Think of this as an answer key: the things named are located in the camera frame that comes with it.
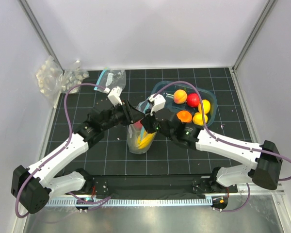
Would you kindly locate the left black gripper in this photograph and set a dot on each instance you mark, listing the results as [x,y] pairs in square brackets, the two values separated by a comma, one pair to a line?
[131,114]

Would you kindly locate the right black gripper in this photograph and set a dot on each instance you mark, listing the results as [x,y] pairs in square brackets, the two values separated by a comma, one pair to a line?
[147,121]

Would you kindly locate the yellow pear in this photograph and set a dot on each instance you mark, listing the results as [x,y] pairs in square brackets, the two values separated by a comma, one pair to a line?
[144,140]

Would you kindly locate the clear zip bag blue zipper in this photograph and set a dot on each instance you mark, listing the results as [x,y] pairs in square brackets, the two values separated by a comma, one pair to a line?
[131,139]

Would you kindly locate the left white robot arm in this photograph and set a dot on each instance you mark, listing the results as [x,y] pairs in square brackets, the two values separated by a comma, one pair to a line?
[31,186]

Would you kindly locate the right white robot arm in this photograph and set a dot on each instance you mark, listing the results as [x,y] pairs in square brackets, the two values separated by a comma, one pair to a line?
[258,163]

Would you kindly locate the empty zip bag back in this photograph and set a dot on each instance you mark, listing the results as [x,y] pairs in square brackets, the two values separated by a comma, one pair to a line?
[111,78]

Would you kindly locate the bag of white pieces right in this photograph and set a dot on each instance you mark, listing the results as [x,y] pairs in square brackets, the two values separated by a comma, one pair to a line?
[73,75]

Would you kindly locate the bag of white pieces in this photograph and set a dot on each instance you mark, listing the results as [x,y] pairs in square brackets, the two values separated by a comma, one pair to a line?
[49,77]
[73,75]

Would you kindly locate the bag of white pieces left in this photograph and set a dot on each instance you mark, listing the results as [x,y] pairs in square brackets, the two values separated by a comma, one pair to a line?
[49,77]

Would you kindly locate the black grid mat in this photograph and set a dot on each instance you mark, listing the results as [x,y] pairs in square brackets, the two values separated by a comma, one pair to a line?
[111,155]

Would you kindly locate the orange fruit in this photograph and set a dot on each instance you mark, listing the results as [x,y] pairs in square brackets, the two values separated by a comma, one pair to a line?
[184,116]

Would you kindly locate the peach coloured fruit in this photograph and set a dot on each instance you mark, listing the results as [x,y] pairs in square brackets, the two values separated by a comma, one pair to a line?
[180,96]

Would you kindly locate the teal plastic fruit basin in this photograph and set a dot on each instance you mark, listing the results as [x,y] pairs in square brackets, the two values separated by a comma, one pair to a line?
[168,93]

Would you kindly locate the yellow lemon left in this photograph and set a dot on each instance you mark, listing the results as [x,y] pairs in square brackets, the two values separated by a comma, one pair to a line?
[200,119]

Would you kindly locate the yellow lemon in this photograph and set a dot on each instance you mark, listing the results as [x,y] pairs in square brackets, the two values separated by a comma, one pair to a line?
[205,105]
[200,119]

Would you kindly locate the bright red apple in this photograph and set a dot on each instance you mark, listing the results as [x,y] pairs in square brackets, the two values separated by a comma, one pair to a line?
[193,100]

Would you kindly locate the yellow lemon right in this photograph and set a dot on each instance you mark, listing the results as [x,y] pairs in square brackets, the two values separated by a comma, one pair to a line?
[205,105]

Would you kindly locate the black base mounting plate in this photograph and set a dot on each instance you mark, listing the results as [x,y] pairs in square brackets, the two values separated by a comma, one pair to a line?
[155,187]

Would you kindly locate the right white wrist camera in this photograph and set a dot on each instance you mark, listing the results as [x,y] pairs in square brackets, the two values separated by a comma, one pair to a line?
[156,103]

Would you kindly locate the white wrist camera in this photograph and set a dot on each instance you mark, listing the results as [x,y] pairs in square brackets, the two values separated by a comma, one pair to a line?
[156,103]
[113,95]

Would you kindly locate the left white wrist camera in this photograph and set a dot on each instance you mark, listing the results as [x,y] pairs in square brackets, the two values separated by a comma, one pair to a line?
[113,95]

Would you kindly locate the white slotted cable duct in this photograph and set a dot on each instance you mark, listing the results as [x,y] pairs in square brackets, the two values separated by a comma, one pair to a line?
[69,201]

